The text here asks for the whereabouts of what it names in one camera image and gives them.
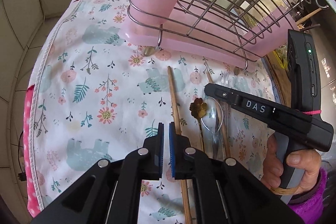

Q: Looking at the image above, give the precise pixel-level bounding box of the gold flower-shaped spoon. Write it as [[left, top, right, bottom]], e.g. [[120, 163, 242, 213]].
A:
[[189, 98, 207, 152]]

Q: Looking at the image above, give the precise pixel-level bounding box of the black tracker device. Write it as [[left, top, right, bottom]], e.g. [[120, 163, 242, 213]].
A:
[[287, 30, 321, 116]]

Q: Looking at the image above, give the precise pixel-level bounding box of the floral white tablecloth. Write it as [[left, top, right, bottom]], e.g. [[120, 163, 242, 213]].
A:
[[29, 0, 277, 211]]

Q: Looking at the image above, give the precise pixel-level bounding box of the pink polka dot cloth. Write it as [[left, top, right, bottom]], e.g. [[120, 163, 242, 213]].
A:
[[23, 85, 41, 218]]

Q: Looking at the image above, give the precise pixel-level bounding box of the cardboard box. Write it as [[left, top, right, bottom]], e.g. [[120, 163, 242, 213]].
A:
[[264, 51, 291, 107]]

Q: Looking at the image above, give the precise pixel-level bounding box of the pink plastic cup right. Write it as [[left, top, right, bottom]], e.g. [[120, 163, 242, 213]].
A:
[[242, 6, 298, 61]]

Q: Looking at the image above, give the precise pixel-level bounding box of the purple fuzzy sleeve forearm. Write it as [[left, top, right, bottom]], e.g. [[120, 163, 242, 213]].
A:
[[288, 168, 327, 223]]

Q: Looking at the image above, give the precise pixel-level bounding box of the pink drip tray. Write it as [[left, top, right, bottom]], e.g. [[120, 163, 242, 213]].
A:
[[121, 7, 257, 72]]

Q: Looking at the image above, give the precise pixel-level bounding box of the black power cable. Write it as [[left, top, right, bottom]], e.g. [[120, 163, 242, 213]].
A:
[[16, 129, 27, 181]]

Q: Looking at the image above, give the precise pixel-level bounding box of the person's right hand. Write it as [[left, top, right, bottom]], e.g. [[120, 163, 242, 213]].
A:
[[261, 134, 321, 194]]

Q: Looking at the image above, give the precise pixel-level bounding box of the chrome wire utensil rack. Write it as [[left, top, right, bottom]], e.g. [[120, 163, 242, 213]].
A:
[[127, 0, 329, 70]]

